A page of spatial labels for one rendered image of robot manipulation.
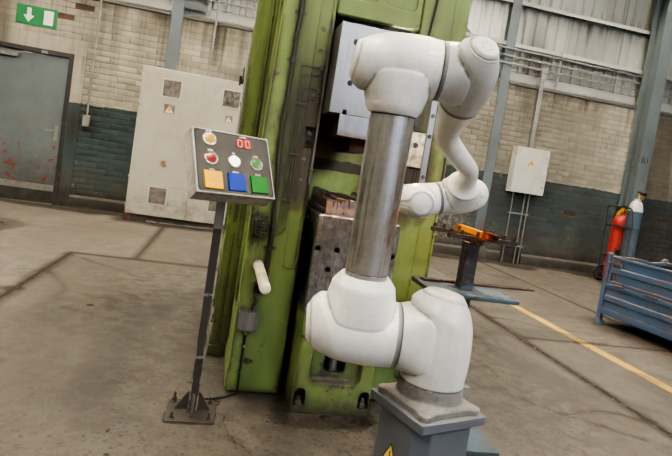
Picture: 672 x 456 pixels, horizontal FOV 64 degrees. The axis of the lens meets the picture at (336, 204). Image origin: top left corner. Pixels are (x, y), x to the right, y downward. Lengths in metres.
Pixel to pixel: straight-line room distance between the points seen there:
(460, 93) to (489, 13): 8.48
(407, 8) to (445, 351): 1.84
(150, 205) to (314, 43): 5.47
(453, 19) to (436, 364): 1.90
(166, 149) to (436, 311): 6.65
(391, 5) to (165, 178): 5.47
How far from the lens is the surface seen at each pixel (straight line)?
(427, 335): 1.26
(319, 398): 2.59
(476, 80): 1.21
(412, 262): 2.72
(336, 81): 2.43
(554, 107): 9.88
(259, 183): 2.21
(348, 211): 2.44
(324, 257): 2.39
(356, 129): 2.43
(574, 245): 10.25
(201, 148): 2.17
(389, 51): 1.18
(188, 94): 7.68
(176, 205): 7.69
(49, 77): 8.71
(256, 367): 2.71
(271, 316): 2.63
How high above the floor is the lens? 1.12
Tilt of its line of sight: 4 degrees down
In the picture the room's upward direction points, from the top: 9 degrees clockwise
